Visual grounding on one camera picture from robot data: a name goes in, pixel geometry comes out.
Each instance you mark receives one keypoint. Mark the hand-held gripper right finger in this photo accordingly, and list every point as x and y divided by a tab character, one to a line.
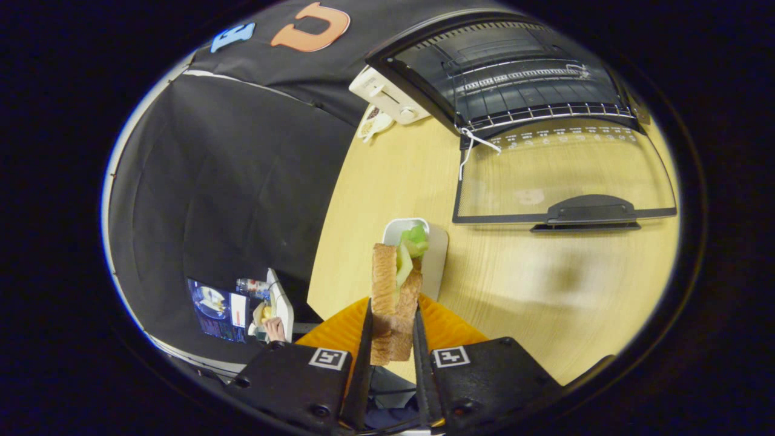
422	375

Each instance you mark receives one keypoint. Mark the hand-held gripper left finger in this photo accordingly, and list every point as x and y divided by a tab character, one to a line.
365	369

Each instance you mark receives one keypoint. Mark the black toaster oven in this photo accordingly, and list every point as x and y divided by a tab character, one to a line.
581	211

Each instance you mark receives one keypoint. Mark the white pop-up toaster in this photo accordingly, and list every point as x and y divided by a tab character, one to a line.
387	97

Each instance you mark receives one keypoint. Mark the small white dish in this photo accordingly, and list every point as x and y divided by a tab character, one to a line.
372	124

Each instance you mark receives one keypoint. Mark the white plate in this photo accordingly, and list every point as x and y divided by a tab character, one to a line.
437	260

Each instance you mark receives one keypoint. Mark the blue printed box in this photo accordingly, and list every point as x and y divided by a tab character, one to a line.
212	309

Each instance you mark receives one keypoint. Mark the clear plastic bottle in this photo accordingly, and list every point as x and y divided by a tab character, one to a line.
251	286

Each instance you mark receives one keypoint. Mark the toast sandwich with lettuce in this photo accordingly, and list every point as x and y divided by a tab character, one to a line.
384	284

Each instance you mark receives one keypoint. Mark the white tray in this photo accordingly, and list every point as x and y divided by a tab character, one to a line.
283	309

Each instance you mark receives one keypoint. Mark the black backdrop cloth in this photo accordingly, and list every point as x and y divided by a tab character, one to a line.
230	181

